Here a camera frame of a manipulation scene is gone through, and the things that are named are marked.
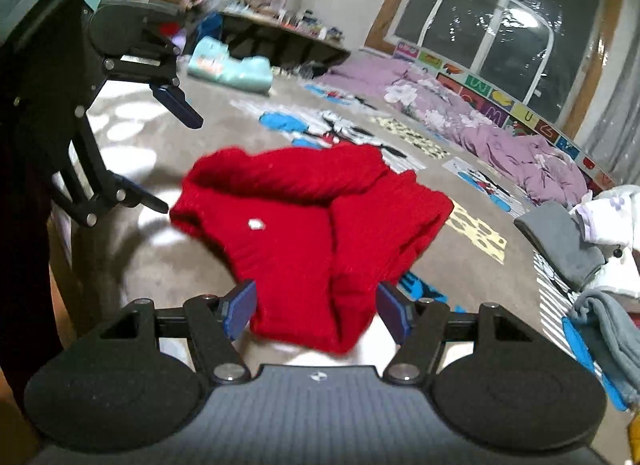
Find blue bag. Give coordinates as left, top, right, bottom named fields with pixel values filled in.
left=197, top=12, right=223, bottom=43

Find red knit sweater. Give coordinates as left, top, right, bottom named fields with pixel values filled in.
left=169, top=141, right=455, bottom=356

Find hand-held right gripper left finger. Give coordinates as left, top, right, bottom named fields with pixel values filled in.
left=97, top=279, right=258, bottom=386

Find light grey fleece pants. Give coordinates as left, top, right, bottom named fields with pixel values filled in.
left=567, top=287, right=640, bottom=396

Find printed cartoon blanket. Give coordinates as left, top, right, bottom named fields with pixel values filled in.
left=50, top=52, right=640, bottom=446

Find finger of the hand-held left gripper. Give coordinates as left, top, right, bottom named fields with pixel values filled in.
left=50, top=110, right=170, bottom=228
left=102, top=56, right=205, bottom=130

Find purple floral duvet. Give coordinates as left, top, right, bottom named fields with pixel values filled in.
left=320, top=52, right=591, bottom=208

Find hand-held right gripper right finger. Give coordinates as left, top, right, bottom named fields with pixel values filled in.
left=375, top=282, right=533, bottom=386

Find teal printed garment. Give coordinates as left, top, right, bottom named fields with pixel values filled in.
left=187, top=37, right=273, bottom=93

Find grey curtain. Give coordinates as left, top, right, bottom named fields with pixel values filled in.
left=575, top=0, right=640, bottom=186

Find white purple-flowered garment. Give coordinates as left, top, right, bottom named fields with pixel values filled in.
left=570, top=185, right=640, bottom=246

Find white buttoned garment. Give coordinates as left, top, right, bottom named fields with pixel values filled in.
left=582, top=242, right=640, bottom=296

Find dark grey folded pants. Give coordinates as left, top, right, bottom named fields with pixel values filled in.
left=514, top=202, right=606, bottom=291

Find wood framed window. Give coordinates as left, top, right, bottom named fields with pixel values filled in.
left=365, top=0, right=640, bottom=146

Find white bent tube frame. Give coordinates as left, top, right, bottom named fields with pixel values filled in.
left=417, top=0, right=556, bottom=106

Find yellow knit sweater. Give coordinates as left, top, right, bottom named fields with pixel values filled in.
left=625, top=410, right=640, bottom=453

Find colourful alphabet foam mat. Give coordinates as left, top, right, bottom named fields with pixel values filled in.
left=392, top=40, right=618, bottom=190

